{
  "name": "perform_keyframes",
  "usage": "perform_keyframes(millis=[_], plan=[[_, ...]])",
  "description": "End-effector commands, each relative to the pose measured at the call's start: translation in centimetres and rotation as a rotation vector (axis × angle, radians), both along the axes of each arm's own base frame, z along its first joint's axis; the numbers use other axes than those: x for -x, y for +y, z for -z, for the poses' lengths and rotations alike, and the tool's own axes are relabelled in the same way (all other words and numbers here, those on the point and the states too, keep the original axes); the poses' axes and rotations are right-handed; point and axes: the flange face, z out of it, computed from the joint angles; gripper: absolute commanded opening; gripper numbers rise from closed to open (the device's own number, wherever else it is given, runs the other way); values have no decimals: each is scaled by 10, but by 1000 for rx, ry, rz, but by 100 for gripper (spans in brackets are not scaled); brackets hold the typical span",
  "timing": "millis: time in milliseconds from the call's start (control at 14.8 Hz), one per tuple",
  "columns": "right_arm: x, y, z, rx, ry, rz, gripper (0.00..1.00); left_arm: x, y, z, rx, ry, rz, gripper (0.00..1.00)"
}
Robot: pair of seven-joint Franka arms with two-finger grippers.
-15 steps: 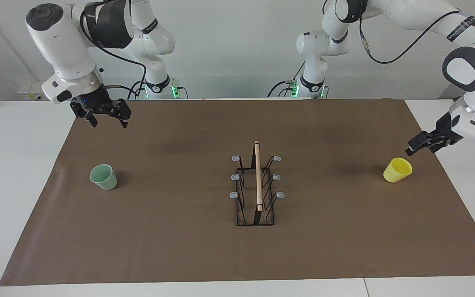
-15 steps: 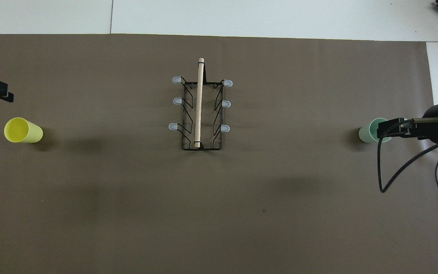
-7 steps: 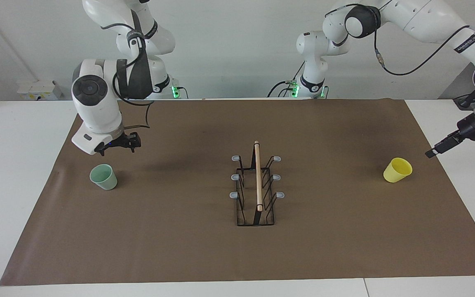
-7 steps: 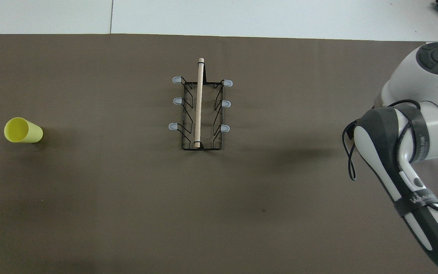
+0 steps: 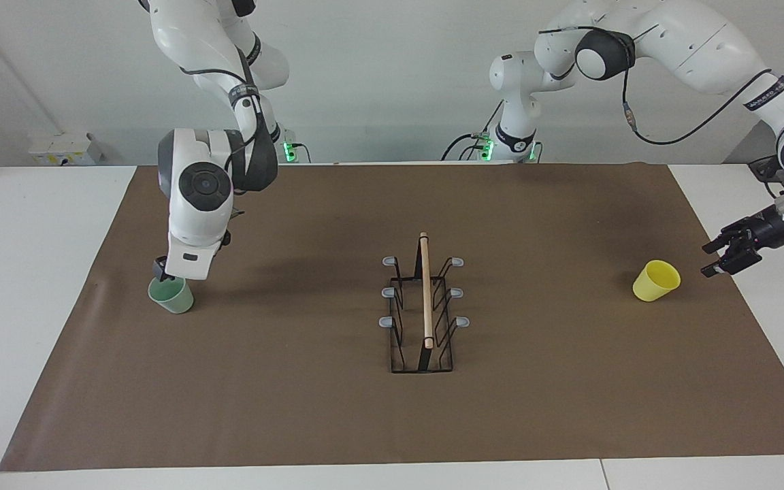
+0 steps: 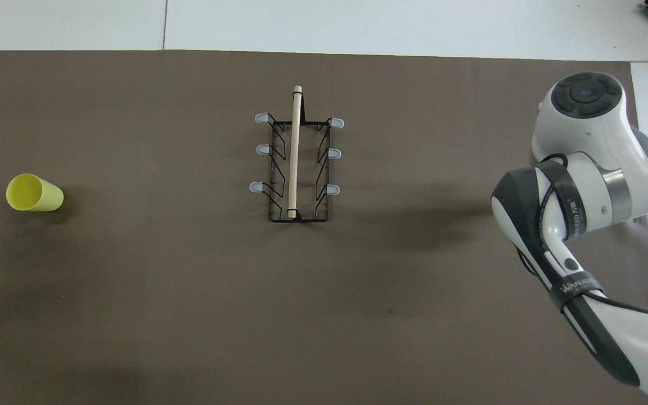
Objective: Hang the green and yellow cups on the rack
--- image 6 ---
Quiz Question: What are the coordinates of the brown table mat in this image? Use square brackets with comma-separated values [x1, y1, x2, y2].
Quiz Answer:
[0, 49, 648, 405]

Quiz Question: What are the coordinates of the yellow plastic cup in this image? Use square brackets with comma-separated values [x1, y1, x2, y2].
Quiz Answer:
[6, 173, 65, 212]

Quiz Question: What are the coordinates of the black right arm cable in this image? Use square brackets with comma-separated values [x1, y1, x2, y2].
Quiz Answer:
[518, 153, 648, 319]

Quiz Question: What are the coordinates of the black wire cup rack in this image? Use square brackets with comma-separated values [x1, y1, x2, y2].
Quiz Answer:
[249, 85, 345, 223]

